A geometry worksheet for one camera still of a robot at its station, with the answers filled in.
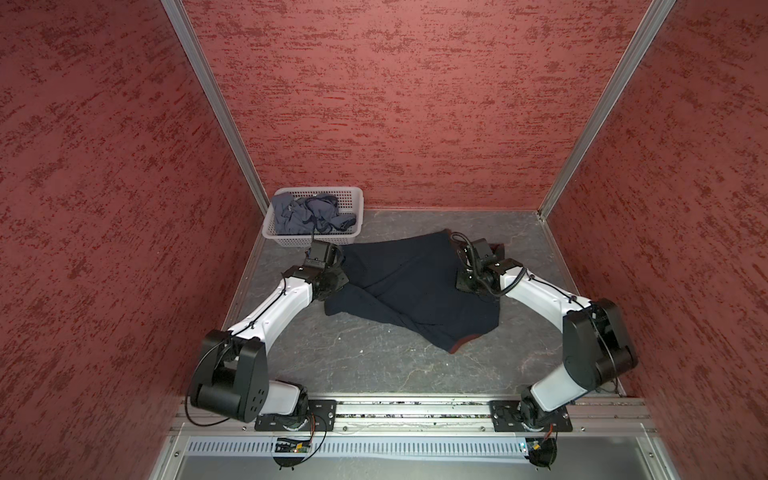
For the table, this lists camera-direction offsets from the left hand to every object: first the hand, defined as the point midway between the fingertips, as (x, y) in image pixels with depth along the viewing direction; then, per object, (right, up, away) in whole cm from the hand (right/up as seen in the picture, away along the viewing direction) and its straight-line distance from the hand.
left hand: (343, 286), depth 88 cm
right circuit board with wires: (+52, -38, -17) cm, 66 cm away
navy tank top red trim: (+21, -1, +15) cm, 26 cm away
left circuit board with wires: (-10, -39, -16) cm, 43 cm away
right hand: (+35, -1, +3) cm, 35 cm away
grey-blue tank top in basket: (-17, +24, +22) cm, 36 cm away
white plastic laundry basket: (-2, +30, +30) cm, 42 cm away
